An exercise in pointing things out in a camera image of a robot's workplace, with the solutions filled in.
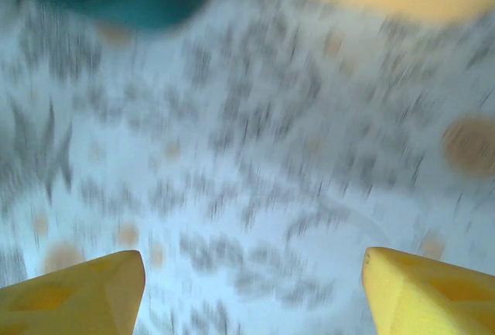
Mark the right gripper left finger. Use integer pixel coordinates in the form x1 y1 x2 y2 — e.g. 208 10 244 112
0 249 146 335

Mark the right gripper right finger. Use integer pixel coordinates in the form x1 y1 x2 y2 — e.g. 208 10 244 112
361 246 495 335

